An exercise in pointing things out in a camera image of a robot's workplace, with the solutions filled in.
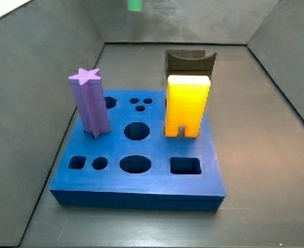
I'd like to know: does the purple star peg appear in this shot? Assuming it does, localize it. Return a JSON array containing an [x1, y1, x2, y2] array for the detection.
[[67, 68, 110, 139]]

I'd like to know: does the blue shape sorting board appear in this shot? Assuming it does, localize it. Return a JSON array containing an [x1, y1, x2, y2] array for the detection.
[[50, 90, 226, 212]]

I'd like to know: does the green oval peg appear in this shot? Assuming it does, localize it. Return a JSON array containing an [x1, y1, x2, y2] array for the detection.
[[127, 0, 143, 12]]

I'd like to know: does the yellow slotted block peg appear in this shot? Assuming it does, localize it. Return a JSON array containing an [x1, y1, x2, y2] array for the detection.
[[163, 75, 210, 138]]

